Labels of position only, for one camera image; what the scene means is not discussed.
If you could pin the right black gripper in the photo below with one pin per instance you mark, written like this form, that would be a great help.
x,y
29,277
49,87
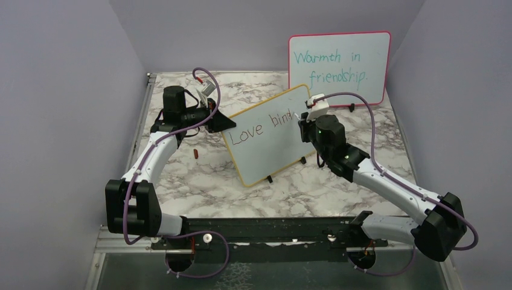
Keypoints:
x,y
305,126

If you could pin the pink framed whiteboard with writing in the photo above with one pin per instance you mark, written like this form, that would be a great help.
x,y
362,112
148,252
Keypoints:
x,y
341,62

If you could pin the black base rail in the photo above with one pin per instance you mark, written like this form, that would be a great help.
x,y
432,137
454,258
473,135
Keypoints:
x,y
268,240

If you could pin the yellow framed whiteboard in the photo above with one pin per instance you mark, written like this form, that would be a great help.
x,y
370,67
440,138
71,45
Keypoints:
x,y
267,138

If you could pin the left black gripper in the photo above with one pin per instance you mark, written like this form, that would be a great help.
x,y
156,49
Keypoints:
x,y
219,122

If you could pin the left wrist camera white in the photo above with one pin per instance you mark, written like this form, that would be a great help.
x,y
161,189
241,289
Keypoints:
x,y
204,90

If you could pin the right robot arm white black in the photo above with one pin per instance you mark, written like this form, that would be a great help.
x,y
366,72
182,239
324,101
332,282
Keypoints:
x,y
433,223

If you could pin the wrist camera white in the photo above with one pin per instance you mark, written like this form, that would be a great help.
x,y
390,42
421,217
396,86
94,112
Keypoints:
x,y
318,106
204,90

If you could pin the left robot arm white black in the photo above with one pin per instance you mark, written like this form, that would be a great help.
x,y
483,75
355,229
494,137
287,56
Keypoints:
x,y
132,206

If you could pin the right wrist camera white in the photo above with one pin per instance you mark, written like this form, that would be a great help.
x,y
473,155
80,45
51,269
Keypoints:
x,y
318,106

